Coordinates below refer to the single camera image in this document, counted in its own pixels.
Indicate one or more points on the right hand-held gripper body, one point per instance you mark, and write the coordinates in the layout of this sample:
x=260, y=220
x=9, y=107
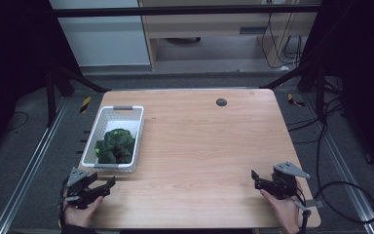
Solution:
x=285, y=183

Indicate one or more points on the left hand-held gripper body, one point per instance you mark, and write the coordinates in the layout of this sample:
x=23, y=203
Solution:
x=78, y=190

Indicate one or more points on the person's left hand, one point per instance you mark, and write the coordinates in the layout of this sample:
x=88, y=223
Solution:
x=79, y=216

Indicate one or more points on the person's right hand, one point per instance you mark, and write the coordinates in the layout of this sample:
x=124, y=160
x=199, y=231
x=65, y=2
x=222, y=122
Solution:
x=284, y=213

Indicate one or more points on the green broccoli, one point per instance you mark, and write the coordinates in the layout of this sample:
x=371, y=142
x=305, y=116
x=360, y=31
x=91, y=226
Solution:
x=117, y=146

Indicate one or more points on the white plastic basket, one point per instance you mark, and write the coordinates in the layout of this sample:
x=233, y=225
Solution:
x=133, y=143

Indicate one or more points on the yellow black tape strip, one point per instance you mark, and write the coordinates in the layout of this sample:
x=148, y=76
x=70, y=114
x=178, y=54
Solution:
x=85, y=104
x=293, y=100

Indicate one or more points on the grey round table grommet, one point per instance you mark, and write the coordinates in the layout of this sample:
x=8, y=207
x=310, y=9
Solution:
x=221, y=102

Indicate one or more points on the black metal stand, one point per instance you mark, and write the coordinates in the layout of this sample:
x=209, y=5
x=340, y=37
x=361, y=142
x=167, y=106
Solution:
x=50, y=97
x=319, y=91

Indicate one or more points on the white cabinet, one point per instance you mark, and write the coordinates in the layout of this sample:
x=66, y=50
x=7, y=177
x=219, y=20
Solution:
x=104, y=39

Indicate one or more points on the black curtain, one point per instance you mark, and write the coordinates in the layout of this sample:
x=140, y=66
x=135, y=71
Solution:
x=13, y=58
x=363, y=65

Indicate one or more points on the light wooden desk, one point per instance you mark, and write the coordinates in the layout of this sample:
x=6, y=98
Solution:
x=207, y=24

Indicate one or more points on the aluminium floor rail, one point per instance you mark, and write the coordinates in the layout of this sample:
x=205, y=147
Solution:
x=347, y=175
x=29, y=169

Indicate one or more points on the black horizontal frame bar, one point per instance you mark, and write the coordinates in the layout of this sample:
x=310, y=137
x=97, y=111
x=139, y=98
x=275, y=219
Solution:
x=175, y=10

